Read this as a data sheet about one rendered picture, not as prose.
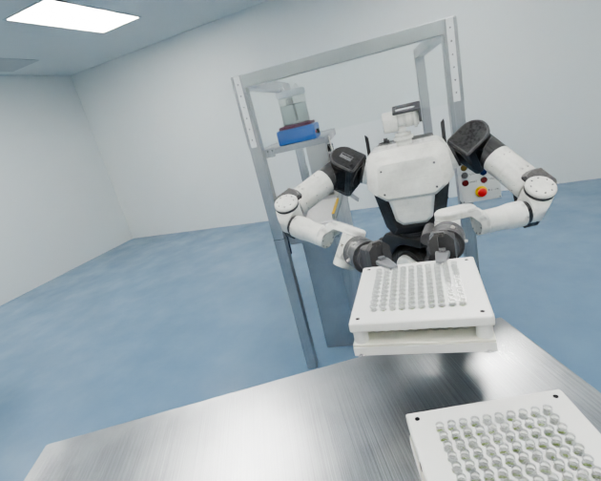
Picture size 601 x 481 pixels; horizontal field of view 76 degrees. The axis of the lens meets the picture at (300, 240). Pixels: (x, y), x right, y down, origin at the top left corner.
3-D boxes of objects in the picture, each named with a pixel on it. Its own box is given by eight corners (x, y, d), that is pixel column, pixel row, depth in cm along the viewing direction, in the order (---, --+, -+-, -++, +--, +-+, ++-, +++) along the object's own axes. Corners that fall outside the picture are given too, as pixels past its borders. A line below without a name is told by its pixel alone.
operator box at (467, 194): (502, 197, 178) (497, 140, 170) (463, 203, 181) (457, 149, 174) (497, 194, 183) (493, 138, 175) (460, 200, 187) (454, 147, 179)
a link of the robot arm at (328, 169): (316, 187, 144) (342, 167, 148) (333, 200, 140) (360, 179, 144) (315, 165, 134) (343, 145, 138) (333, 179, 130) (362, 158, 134)
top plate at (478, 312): (496, 325, 63) (495, 315, 63) (349, 333, 71) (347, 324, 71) (474, 263, 85) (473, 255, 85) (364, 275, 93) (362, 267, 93)
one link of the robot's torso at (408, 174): (374, 219, 162) (359, 135, 151) (460, 207, 151) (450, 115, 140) (367, 246, 135) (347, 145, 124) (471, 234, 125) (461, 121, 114)
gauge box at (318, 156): (333, 181, 200) (325, 142, 194) (314, 185, 203) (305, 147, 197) (337, 174, 221) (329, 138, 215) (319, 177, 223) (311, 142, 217)
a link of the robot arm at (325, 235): (360, 230, 107) (321, 217, 115) (350, 261, 108) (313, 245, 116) (370, 232, 112) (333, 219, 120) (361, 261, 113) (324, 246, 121)
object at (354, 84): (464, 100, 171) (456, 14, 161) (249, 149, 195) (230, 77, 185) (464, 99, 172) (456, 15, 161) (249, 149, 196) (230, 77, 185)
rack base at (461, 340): (498, 351, 65) (496, 339, 64) (355, 356, 73) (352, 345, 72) (476, 283, 87) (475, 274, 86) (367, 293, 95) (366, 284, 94)
